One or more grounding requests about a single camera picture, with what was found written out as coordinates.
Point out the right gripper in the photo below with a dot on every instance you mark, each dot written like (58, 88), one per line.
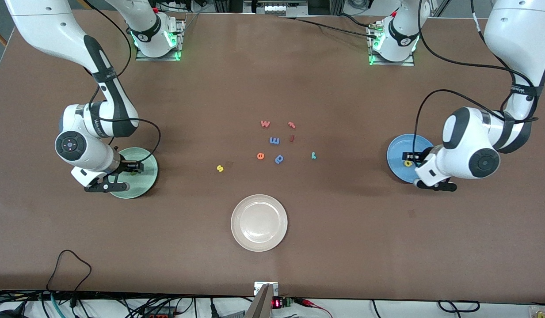
(122, 166)

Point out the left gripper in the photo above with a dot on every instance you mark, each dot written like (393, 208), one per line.
(423, 156)

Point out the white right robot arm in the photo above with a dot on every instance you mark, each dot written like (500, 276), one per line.
(47, 26)

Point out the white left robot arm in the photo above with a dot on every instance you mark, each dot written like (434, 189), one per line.
(520, 31)

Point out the blue plate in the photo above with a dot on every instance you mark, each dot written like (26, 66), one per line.
(396, 154)

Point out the green plate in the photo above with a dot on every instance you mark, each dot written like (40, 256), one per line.
(144, 185)

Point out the white plate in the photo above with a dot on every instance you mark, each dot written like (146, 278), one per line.
(259, 223)

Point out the blue letter m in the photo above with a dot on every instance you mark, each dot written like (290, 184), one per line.
(274, 141)

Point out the red letter w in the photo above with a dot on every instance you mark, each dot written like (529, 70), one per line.
(265, 125)

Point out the black box with red buttons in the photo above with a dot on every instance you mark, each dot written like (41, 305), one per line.
(159, 314)

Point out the module with red display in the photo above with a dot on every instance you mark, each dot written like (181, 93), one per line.
(281, 303)

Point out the yellow packaged item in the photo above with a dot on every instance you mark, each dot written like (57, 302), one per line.
(542, 313)

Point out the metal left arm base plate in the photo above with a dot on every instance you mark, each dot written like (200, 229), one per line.
(391, 63)

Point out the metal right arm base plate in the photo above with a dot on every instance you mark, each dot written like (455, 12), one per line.
(157, 58)

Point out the silver camera bracket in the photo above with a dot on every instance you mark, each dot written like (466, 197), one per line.
(264, 300)

